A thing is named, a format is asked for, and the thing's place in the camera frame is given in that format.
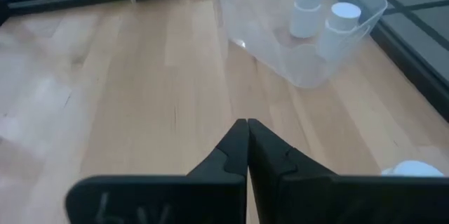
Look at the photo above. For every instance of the clear plastic basket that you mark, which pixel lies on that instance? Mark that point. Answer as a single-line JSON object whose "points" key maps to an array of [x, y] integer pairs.
{"points": [[266, 41]]}

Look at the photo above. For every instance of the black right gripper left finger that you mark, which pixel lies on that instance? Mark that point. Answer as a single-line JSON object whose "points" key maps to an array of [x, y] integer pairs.
{"points": [[182, 199]]}

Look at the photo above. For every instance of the white pill bottle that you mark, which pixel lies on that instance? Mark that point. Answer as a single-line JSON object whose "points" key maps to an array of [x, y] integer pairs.
{"points": [[338, 31], [307, 11], [414, 169]]}

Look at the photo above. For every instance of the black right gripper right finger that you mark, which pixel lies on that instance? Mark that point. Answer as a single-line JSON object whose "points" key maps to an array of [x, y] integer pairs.
{"points": [[315, 199]]}

